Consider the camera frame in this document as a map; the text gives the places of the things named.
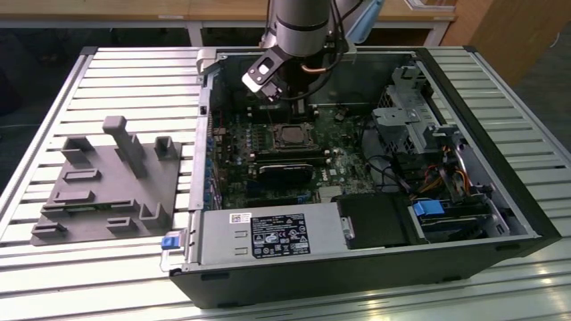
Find black RAM slot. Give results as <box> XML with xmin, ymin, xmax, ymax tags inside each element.
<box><xmin>253</xmin><ymin>150</ymin><xmax>322</xmax><ymax>158</ymax></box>

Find black plastic bay cover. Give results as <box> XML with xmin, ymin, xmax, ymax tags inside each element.
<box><xmin>332</xmin><ymin>193</ymin><xmax>426</xmax><ymax>251</ymax></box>

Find silver finned heatsink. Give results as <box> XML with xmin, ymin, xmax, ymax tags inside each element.
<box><xmin>318</xmin><ymin>187</ymin><xmax>348</xmax><ymax>203</ymax></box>

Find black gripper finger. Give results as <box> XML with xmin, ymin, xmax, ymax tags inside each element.
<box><xmin>289</xmin><ymin>99</ymin><xmax>312</xmax><ymax>124</ymax></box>

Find wooden desk white frame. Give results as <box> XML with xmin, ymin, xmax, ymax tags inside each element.
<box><xmin>0</xmin><ymin>0</ymin><xmax>456</xmax><ymax>47</ymax></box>

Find blue disk carrier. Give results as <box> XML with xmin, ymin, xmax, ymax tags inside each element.
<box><xmin>412</xmin><ymin>199</ymin><xmax>446</xmax><ymax>219</ymax></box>

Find black open PC case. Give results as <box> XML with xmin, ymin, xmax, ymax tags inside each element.
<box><xmin>168</xmin><ymin>45</ymin><xmax>564</xmax><ymax>310</ymax></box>

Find silver metal drive cage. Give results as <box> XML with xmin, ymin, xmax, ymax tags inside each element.
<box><xmin>370</xmin><ymin>65</ymin><xmax>462</xmax><ymax>155</ymax></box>

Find green motherboard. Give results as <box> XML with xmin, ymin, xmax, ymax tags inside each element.
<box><xmin>206</xmin><ymin>100</ymin><xmax>402</xmax><ymax>211</ymax></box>

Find black graphics card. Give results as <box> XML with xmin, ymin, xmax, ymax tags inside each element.
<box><xmin>256</xmin><ymin>162</ymin><xmax>316</xmax><ymax>185</ymax></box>

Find grey plastic case latch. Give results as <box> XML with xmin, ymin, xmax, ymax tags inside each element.
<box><xmin>194</xmin><ymin>48</ymin><xmax>220</xmax><ymax>75</ymax></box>

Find CPU socket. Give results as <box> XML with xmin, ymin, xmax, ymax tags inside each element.
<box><xmin>265</xmin><ymin>122</ymin><xmax>321</xmax><ymax>150</ymax></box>

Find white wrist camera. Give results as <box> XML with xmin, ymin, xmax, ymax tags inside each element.
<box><xmin>241</xmin><ymin>49</ymin><xmax>286</xmax><ymax>102</ymax></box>

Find silver power supply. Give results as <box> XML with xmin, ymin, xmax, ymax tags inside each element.
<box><xmin>194</xmin><ymin>202</ymin><xmax>353</xmax><ymax>265</ymax></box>

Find orange wire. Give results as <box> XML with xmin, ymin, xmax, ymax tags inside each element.
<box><xmin>453</xmin><ymin>169</ymin><xmax>472</xmax><ymax>195</ymax></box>

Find black cable copper sleeve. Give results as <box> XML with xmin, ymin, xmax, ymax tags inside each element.
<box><xmin>297</xmin><ymin>0</ymin><xmax>353</xmax><ymax>101</ymax></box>

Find yellow red wire bundle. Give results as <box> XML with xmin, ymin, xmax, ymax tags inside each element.
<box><xmin>418</xmin><ymin>166</ymin><xmax>448</xmax><ymax>193</ymax></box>

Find grey parts rack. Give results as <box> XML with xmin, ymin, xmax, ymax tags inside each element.
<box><xmin>28</xmin><ymin>115</ymin><xmax>184</xmax><ymax>248</ymax></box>

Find wooden cabinet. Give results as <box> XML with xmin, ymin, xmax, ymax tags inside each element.
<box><xmin>438</xmin><ymin>0</ymin><xmax>571</xmax><ymax>88</ymax></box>

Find black hard disk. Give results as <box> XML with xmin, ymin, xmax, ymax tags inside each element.
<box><xmin>417</xmin><ymin>215</ymin><xmax>494</xmax><ymax>242</ymax></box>

